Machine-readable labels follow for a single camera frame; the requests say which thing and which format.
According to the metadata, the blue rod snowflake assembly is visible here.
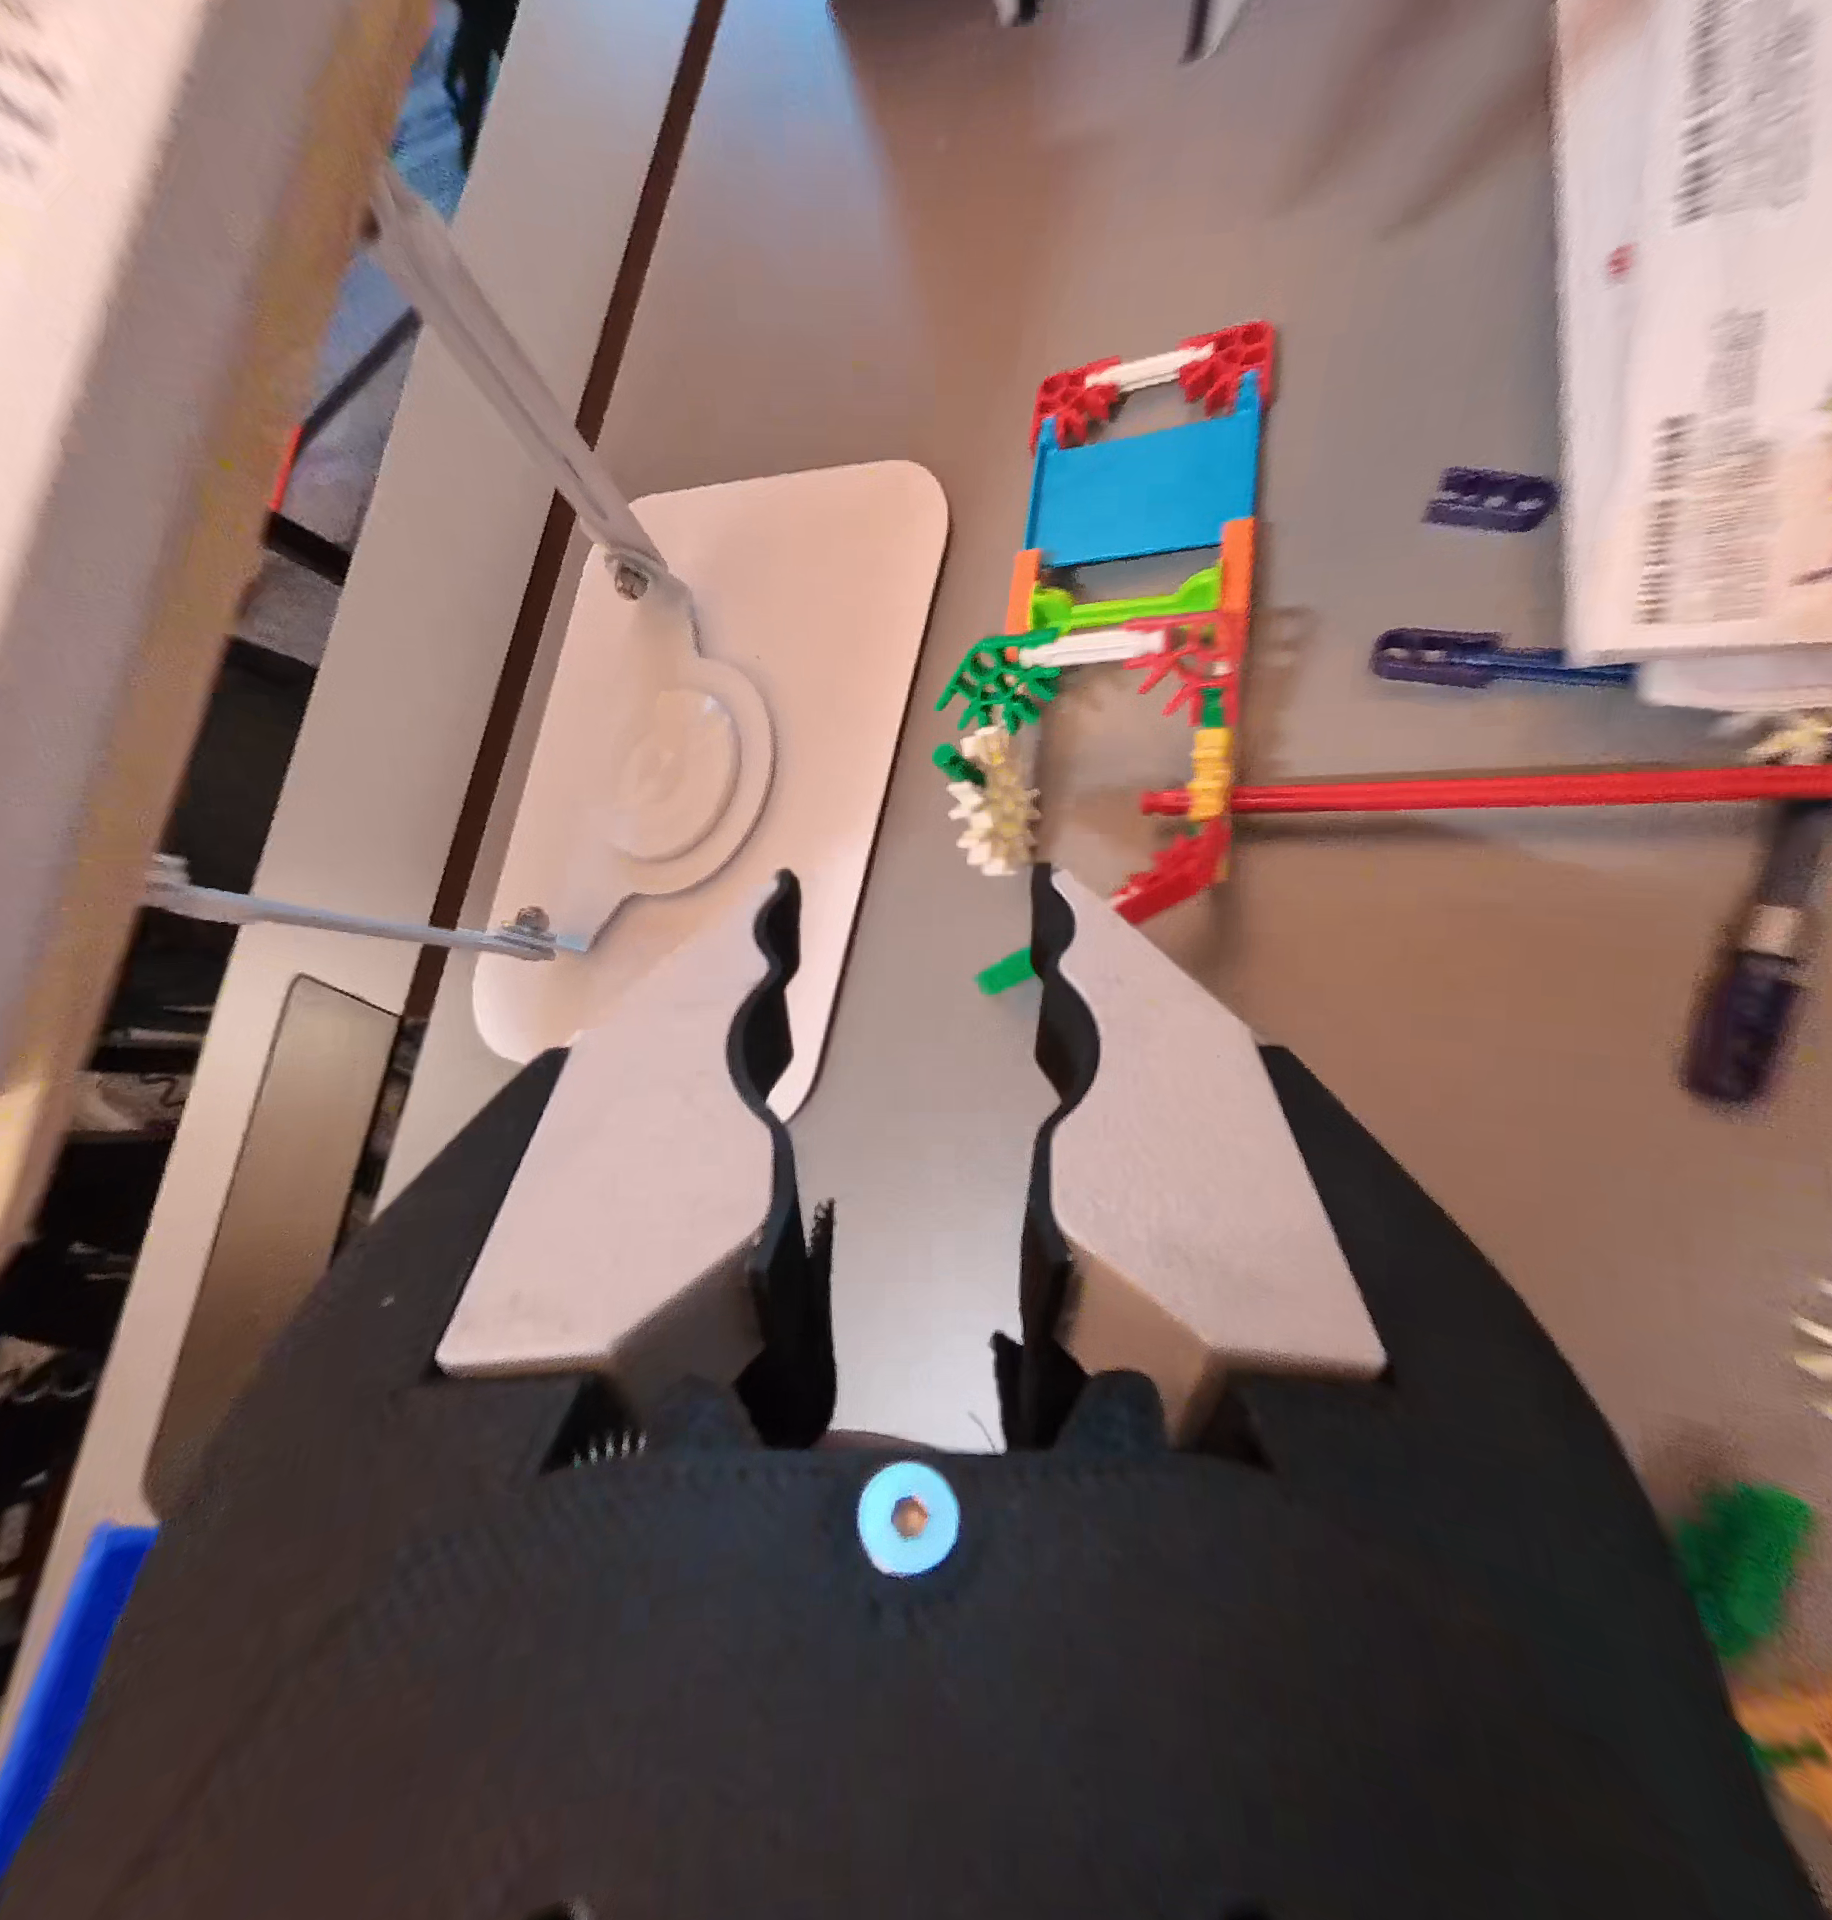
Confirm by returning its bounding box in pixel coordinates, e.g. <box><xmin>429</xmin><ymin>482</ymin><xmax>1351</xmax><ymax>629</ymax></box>
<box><xmin>1369</xmin><ymin>627</ymin><xmax>1832</xmax><ymax>1109</ymax></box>

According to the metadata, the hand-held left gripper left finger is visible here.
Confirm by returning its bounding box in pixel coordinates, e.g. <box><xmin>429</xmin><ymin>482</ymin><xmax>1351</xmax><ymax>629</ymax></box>
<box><xmin>435</xmin><ymin>871</ymin><xmax>838</xmax><ymax>1451</ymax></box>

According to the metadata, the multicolour toy construction model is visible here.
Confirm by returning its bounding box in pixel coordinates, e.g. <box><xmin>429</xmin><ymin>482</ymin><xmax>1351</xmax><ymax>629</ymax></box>
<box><xmin>934</xmin><ymin>320</ymin><xmax>1832</xmax><ymax>998</ymax></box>

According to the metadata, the clear acrylic bracket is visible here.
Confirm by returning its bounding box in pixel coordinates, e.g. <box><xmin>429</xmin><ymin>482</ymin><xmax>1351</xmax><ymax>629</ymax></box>
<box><xmin>503</xmin><ymin>556</ymin><xmax>779</xmax><ymax>963</ymax></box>

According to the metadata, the green fan connector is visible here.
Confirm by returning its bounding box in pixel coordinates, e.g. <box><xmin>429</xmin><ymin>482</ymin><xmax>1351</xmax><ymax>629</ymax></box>
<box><xmin>1673</xmin><ymin>1482</ymin><xmax>1816</xmax><ymax>1659</ymax></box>

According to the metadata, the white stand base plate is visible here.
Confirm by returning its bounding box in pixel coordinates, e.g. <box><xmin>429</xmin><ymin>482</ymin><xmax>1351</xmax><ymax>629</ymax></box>
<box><xmin>469</xmin><ymin>461</ymin><xmax>951</xmax><ymax>1124</ymax></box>

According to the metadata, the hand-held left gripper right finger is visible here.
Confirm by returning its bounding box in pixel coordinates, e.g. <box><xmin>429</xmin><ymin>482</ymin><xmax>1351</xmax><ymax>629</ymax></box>
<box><xmin>992</xmin><ymin>865</ymin><xmax>1389</xmax><ymax>1449</ymax></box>

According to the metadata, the purple clip connector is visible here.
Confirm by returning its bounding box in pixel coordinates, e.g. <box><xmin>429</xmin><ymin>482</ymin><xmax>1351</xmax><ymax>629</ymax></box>
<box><xmin>1423</xmin><ymin>468</ymin><xmax>1559</xmax><ymax>532</ymax></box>

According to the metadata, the yellow connector green rod assembly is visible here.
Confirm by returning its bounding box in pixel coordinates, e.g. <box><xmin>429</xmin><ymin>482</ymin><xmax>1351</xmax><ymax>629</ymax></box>
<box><xmin>1727</xmin><ymin>1666</ymin><xmax>1832</xmax><ymax>1853</ymax></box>

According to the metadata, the blue plastic bin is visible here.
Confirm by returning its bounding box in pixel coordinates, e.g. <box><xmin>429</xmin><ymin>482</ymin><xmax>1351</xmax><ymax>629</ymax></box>
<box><xmin>0</xmin><ymin>1521</ymin><xmax>161</xmax><ymax>1920</ymax></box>

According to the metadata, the white instruction leaflet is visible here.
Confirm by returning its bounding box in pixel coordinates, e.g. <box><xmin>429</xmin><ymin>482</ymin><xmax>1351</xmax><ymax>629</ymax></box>
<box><xmin>1550</xmin><ymin>0</ymin><xmax>1832</xmax><ymax>709</ymax></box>

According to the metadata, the white document stand board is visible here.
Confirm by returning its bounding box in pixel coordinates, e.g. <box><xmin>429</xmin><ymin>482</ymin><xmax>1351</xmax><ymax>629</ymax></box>
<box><xmin>0</xmin><ymin>0</ymin><xmax>436</xmax><ymax>1308</ymax></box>

